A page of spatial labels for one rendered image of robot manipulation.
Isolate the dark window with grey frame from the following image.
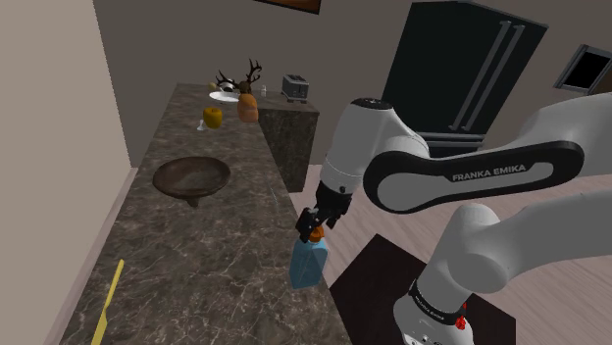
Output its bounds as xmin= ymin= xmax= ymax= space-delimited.
xmin=552 ymin=43 xmax=612 ymax=96

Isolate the blue bottle with orange cap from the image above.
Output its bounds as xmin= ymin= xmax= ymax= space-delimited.
xmin=288 ymin=226 xmax=331 ymax=291

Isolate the brown deer antler figure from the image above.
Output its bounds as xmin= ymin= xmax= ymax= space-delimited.
xmin=215 ymin=58 xmax=264 ymax=96

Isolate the dark brown bowl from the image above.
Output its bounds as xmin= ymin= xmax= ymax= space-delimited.
xmin=151 ymin=156 xmax=232 ymax=209

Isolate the orange brown bread loaf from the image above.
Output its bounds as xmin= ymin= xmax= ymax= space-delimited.
xmin=236 ymin=92 xmax=260 ymax=124

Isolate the grey toaster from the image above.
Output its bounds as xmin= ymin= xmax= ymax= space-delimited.
xmin=280 ymin=74 xmax=311 ymax=105

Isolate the yellow spatula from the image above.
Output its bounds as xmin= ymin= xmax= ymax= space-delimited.
xmin=90 ymin=259 xmax=126 ymax=345

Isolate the dark robot stand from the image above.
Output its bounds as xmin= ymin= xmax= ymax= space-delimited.
xmin=329 ymin=233 xmax=518 ymax=345

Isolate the yellow cup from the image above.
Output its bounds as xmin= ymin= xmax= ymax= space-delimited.
xmin=202 ymin=106 xmax=225 ymax=130

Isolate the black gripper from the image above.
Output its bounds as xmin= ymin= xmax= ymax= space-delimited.
xmin=294 ymin=181 xmax=354 ymax=242

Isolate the black refrigerator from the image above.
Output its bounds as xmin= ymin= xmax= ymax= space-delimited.
xmin=381 ymin=0 xmax=550 ymax=160

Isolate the dark framed wall picture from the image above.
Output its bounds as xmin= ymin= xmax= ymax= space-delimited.
xmin=252 ymin=0 xmax=323 ymax=16

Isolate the white plate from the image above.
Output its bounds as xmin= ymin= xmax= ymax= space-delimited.
xmin=208 ymin=90 xmax=240 ymax=105

